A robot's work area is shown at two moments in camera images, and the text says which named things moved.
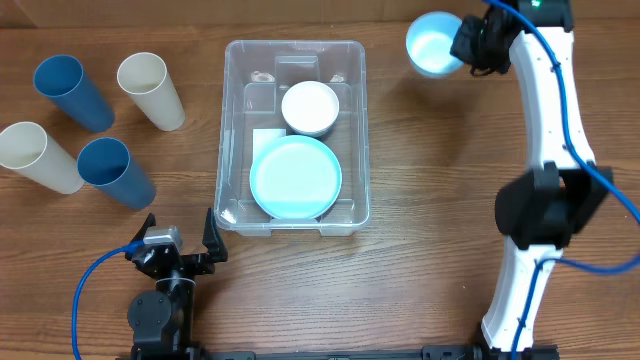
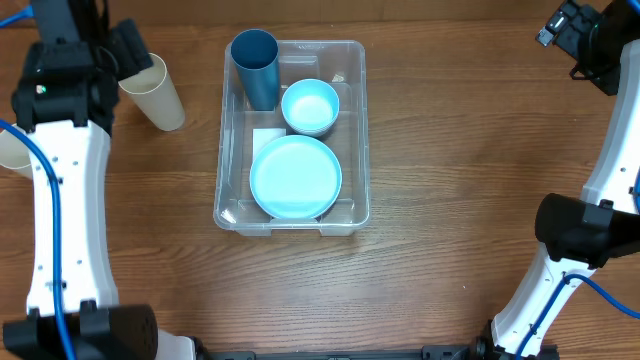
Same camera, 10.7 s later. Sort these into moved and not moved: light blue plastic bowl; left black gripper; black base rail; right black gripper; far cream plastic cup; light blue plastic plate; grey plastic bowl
Moved: right black gripper; light blue plastic bowl; left black gripper
Not moved: far cream plastic cup; light blue plastic plate; black base rail; grey plastic bowl
